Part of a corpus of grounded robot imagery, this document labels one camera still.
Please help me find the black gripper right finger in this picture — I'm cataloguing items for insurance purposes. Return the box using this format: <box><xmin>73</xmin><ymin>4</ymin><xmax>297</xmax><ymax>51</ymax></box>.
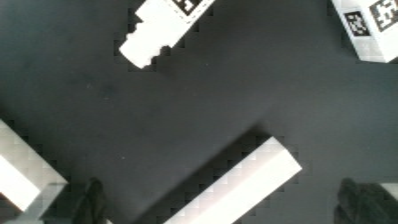
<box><xmin>335</xmin><ymin>178</ymin><xmax>398</xmax><ymax>224</ymax></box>

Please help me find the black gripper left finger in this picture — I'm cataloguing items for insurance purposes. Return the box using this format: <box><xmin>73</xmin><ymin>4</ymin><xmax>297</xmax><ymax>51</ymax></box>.
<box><xmin>17</xmin><ymin>177</ymin><xmax>111</xmax><ymax>224</ymax></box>

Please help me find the white table leg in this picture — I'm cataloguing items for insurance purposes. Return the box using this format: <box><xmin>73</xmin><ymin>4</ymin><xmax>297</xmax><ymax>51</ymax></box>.
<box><xmin>120</xmin><ymin>0</ymin><xmax>216</xmax><ymax>68</ymax></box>
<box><xmin>331</xmin><ymin>0</ymin><xmax>398</xmax><ymax>63</ymax></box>

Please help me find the white table leg front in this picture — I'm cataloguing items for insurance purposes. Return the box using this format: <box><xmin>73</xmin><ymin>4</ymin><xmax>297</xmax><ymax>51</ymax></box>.
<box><xmin>120</xmin><ymin>0</ymin><xmax>216</xmax><ymax>68</ymax></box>

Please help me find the white U-shaped obstacle fence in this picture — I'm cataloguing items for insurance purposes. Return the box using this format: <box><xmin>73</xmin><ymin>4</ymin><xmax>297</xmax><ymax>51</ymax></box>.
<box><xmin>0</xmin><ymin>119</ymin><xmax>398</xmax><ymax>224</ymax></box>

